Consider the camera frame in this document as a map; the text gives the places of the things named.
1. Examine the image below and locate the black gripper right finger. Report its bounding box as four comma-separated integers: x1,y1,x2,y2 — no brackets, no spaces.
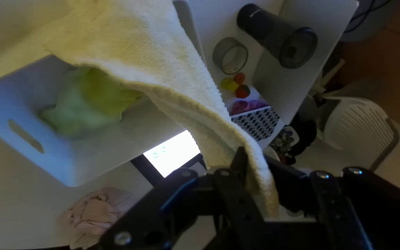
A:
264,155,400,250

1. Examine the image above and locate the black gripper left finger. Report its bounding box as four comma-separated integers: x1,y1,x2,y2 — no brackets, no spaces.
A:
96,145,267,250

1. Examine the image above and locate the pale green towel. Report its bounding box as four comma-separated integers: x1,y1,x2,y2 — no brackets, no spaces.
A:
39,67,128,137

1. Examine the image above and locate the white waffle towel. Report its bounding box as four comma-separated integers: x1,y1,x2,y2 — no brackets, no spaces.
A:
0,0,281,216

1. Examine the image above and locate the white plastic basket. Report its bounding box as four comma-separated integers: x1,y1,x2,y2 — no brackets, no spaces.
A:
0,53,188,188

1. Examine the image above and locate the grey mesh office chair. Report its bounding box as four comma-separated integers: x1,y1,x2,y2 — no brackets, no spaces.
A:
322,94,400,172

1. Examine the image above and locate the white perforated tray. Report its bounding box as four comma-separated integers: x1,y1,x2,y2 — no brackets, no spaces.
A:
229,103,283,142

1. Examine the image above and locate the purple toy piece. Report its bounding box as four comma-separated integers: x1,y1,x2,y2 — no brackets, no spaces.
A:
229,97,267,116

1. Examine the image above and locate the red toy piece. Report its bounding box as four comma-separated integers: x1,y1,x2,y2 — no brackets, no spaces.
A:
233,83,251,99

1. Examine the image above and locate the white box with black part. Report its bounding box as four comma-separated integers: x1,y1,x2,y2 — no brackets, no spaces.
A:
181,0,360,126

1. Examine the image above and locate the yellow toy piece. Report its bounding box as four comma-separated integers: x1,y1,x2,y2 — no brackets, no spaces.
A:
219,76,239,92

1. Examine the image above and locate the grey round object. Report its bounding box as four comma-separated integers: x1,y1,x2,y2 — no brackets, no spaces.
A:
211,35,250,76

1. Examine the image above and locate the black cylinder device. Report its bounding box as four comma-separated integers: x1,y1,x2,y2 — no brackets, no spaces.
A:
235,2,319,70

